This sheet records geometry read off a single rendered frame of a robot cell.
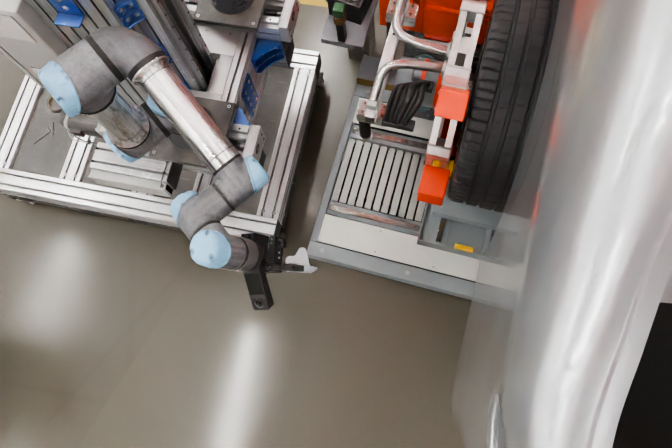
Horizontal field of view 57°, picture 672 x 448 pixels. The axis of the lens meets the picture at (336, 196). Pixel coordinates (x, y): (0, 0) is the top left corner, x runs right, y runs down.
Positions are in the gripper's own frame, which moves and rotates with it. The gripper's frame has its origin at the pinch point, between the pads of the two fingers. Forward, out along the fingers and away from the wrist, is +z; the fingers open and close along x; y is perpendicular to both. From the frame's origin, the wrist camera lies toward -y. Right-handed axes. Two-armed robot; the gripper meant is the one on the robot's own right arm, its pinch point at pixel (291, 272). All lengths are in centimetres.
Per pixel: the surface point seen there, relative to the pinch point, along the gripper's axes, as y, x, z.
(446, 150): 34, -34, 22
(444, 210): 31, -12, 94
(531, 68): 49, -59, 12
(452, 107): 40, -40, 7
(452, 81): 49, -39, 11
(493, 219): 28, -29, 100
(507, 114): 39, -52, 14
